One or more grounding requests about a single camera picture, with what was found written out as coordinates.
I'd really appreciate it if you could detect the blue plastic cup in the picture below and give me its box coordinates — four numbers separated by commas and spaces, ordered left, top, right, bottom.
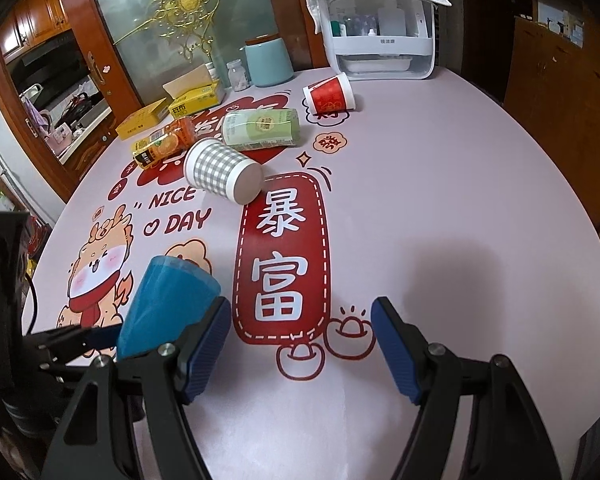
117, 256, 221, 361

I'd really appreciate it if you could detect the grey checked paper cup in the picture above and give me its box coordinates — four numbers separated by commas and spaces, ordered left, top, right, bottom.
184, 138, 264, 206

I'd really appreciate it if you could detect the red paper cup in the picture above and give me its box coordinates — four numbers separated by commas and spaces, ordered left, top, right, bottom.
303, 73, 356, 115

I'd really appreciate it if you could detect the orange juice carton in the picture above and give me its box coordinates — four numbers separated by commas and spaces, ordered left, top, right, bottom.
132, 116, 224, 169

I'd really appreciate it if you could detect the printed pink tablecloth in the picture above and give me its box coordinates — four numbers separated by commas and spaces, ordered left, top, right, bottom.
34, 70, 600, 479

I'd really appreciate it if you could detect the flat yellow box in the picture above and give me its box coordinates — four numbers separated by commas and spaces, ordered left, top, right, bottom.
116, 98, 172, 140

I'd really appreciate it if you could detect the yellow tissue box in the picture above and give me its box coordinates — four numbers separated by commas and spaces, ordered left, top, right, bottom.
162, 63, 225, 119

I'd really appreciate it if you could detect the small clear pill bottle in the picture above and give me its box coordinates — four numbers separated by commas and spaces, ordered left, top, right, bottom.
226, 60, 250, 92

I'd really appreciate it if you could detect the wooden glass door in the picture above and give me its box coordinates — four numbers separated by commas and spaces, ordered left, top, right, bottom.
0, 0, 326, 222

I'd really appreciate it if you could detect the teal canister with lid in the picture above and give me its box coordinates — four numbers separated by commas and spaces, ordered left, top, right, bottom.
245, 34, 294, 88

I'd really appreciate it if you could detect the white cosmetics organizer box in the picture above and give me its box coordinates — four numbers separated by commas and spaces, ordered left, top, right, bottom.
315, 0, 437, 80

